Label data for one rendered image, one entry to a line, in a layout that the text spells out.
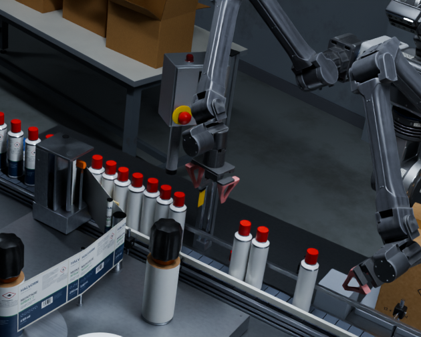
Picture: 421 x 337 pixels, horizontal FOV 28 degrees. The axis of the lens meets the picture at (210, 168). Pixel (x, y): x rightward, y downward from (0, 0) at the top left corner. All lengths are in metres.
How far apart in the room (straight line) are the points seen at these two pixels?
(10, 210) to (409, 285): 1.29
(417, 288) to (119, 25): 2.26
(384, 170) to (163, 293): 0.68
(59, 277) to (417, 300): 1.00
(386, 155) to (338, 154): 3.30
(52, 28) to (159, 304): 2.46
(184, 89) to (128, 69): 1.70
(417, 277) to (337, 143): 3.02
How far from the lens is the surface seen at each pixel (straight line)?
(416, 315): 2.50
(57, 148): 2.54
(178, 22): 4.09
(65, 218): 2.58
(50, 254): 2.53
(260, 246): 2.37
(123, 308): 2.34
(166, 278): 2.20
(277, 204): 4.60
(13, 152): 2.84
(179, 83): 2.33
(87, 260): 2.27
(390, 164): 1.97
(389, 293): 2.49
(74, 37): 4.36
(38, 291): 2.18
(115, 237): 2.36
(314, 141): 5.35
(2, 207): 2.83
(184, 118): 2.35
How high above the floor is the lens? 2.36
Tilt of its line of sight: 29 degrees down
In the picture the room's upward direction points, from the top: 8 degrees clockwise
